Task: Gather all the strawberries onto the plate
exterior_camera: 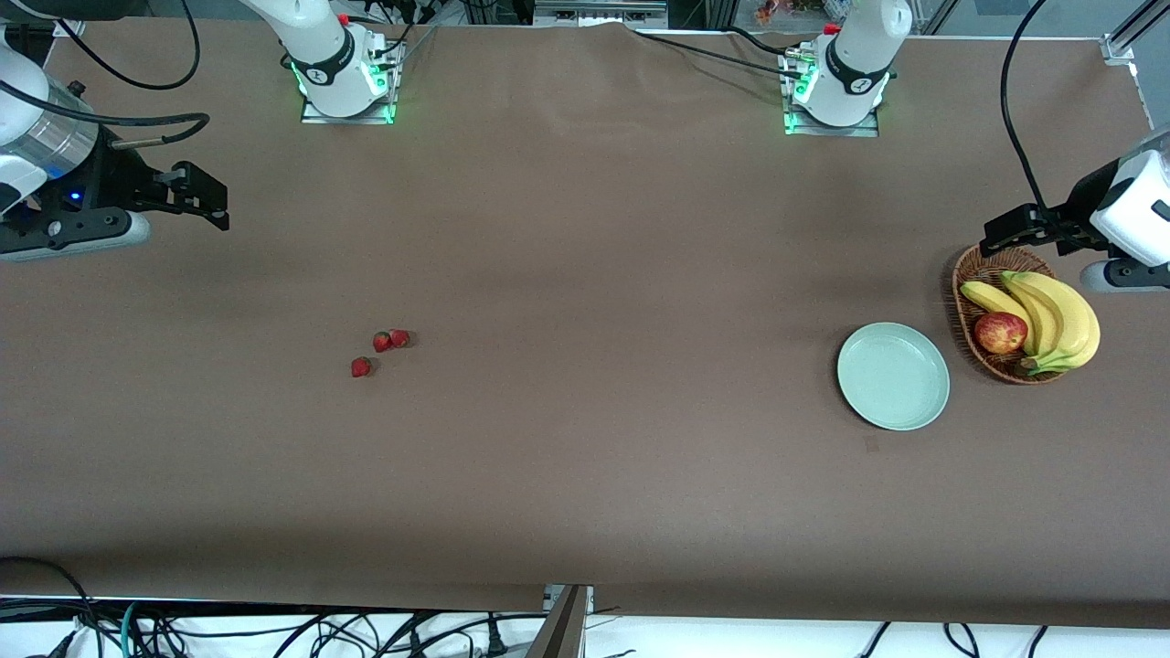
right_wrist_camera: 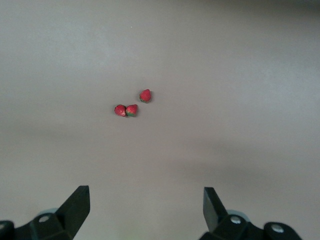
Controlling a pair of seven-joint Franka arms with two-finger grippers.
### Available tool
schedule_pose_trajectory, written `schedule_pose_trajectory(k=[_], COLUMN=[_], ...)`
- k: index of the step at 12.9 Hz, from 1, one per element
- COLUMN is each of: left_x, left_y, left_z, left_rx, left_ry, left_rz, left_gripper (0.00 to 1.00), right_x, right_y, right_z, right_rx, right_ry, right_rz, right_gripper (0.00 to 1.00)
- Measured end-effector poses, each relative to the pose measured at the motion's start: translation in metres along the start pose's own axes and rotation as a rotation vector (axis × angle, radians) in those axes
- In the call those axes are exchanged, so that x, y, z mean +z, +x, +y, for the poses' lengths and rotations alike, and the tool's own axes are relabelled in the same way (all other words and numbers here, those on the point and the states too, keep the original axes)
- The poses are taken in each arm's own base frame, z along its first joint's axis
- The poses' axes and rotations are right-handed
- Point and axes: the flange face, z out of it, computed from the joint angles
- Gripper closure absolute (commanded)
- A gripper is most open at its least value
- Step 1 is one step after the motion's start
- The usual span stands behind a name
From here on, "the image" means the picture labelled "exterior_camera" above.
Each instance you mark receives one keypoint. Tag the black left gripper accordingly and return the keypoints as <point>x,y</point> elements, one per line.
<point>1084,202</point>

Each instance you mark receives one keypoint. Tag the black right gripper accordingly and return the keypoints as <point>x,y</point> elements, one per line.
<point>117,174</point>

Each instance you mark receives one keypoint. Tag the red strawberry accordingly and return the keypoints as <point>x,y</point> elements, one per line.
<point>381,343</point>
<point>362,367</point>
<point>400,338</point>

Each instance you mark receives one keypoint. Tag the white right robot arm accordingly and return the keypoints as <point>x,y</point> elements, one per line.
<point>320,46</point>

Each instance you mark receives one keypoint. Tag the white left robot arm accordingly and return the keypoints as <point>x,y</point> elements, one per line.
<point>855,55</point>

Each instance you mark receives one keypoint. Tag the pale green round plate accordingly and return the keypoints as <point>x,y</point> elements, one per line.
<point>893,376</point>

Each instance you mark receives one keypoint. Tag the brown wicker basket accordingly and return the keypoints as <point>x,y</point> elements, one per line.
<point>983,265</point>

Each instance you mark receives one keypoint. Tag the yellow banana bunch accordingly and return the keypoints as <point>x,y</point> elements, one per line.
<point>1079,320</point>

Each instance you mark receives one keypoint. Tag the red apple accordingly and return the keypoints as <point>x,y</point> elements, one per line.
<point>1001,334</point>

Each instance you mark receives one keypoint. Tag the orange toy objects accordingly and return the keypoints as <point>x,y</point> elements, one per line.
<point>768,11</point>

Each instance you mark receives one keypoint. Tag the silver metal box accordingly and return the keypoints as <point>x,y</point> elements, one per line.
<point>594,14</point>

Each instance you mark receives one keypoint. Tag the brown table cover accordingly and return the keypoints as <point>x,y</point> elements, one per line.
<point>585,503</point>

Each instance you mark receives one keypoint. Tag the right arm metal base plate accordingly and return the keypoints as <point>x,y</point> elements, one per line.
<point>315,117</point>

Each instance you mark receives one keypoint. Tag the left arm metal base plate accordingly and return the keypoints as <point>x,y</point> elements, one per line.
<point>864,131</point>

